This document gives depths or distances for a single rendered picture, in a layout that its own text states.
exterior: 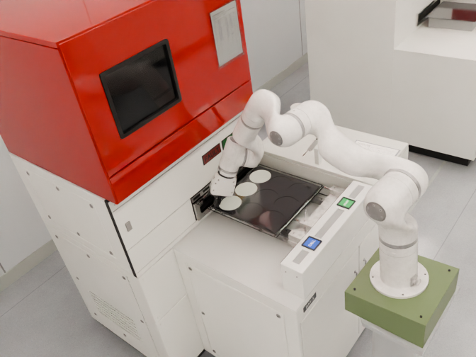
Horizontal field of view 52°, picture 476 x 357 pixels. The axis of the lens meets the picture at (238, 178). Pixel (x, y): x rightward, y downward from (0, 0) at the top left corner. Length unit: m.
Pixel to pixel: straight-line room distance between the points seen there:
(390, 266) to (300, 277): 0.31
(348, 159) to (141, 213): 0.83
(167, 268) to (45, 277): 1.51
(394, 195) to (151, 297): 1.16
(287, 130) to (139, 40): 0.56
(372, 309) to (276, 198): 0.68
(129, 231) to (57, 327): 1.39
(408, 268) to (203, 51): 1.05
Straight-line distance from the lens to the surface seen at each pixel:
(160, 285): 2.17
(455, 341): 2.80
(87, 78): 1.56
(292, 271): 1.75
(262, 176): 2.27
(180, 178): 2.01
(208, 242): 2.10
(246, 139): 1.83
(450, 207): 3.51
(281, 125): 1.55
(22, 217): 3.46
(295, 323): 1.86
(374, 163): 1.54
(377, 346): 2.00
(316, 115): 1.62
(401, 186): 1.47
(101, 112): 1.61
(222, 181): 2.04
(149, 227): 1.98
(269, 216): 2.04
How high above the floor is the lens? 2.25
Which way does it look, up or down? 36 degrees down
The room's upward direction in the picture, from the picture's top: 10 degrees counter-clockwise
